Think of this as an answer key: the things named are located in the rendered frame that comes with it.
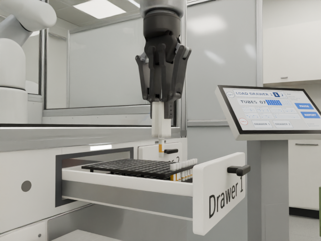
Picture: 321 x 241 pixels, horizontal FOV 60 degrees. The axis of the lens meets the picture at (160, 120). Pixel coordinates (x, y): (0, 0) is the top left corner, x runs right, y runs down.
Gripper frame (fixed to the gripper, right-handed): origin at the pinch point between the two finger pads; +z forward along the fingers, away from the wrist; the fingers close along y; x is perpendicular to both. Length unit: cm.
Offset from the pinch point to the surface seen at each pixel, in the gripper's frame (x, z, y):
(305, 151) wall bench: -290, 29, 43
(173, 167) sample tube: -3.6, 9.8, -0.2
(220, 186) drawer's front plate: -4.5, 12.3, -10.7
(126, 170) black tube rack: 2.5, 10.7, 7.5
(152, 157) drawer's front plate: -26.2, 11.7, 26.3
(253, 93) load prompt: -93, -15, 20
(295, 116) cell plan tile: -101, -3, 2
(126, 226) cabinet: -14.3, 31.3, 25.6
